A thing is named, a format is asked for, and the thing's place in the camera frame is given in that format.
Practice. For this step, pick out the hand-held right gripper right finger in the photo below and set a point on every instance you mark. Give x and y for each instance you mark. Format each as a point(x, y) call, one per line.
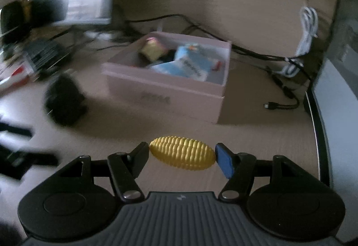
point(225, 160)

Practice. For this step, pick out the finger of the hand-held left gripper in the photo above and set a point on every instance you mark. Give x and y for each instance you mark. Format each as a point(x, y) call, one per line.
point(15, 130)

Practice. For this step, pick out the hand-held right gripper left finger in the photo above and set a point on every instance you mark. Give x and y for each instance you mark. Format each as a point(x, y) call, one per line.
point(139, 159)

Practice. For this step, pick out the yellow corn toy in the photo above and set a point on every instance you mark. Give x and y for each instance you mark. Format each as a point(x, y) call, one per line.
point(181, 153)

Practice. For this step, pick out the pink cardboard box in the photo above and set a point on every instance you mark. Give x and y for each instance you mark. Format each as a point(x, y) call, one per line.
point(167, 95)

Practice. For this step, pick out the blue tissue packet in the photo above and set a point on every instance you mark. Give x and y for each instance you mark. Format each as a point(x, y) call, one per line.
point(187, 63)

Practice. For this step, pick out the pink yellow toy figure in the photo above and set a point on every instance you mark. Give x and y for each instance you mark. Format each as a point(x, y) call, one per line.
point(151, 49)

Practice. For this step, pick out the wooden desktop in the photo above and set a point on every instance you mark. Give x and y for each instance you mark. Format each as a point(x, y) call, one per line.
point(112, 134)

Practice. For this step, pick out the black cat plush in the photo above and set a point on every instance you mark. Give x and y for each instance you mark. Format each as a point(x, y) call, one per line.
point(65, 100)

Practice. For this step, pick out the red white rocket toy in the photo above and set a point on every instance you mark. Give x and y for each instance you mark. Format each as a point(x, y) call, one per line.
point(19, 70)

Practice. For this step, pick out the black keyboard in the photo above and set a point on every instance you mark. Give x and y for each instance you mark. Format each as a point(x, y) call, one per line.
point(44, 56)

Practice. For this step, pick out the black glossy round device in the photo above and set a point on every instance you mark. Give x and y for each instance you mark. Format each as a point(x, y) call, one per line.
point(12, 19)

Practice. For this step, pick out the yellow plush toy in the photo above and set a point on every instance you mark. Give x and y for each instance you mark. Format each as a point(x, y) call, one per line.
point(26, 9)

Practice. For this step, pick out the dark framed display screen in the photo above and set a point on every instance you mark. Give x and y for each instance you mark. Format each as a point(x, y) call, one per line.
point(335, 109)

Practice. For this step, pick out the black fabric hat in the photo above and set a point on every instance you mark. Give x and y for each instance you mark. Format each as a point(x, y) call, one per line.
point(49, 8)

